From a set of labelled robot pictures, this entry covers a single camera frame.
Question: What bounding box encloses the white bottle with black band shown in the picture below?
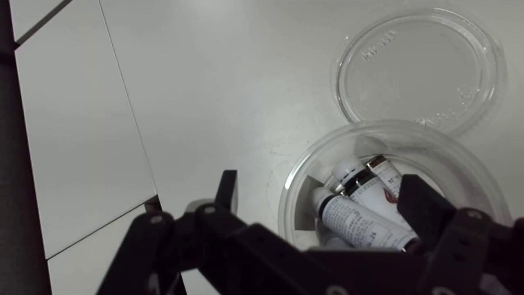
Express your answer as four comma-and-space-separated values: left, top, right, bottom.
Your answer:
311, 185, 422, 253
331, 162, 408, 224
363, 154, 406, 201

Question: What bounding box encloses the clear plastic round lid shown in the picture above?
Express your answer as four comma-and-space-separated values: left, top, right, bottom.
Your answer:
334, 6, 508, 139

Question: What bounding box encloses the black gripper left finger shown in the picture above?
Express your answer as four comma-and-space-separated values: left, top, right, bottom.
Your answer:
96, 168, 308, 295

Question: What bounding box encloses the clear plastic bowl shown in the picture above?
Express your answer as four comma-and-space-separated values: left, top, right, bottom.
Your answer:
277, 117, 514, 253

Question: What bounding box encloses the white flat board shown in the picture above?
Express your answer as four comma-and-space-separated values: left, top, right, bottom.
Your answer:
11, 0, 160, 260

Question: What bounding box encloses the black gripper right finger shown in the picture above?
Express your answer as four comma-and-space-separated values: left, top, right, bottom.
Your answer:
396, 173, 524, 295

